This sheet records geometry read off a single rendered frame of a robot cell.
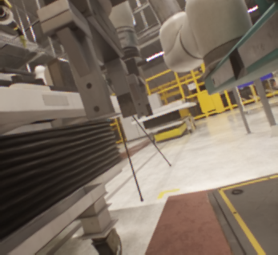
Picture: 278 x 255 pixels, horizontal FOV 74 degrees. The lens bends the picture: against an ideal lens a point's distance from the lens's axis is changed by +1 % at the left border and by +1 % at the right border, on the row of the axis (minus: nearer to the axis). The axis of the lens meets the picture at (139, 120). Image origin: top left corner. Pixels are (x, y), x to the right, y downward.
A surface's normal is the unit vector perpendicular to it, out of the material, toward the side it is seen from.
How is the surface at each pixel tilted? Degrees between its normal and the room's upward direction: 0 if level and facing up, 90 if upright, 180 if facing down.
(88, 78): 90
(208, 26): 91
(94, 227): 90
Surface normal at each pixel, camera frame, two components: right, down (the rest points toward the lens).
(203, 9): -0.67, 0.14
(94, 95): -0.18, 0.03
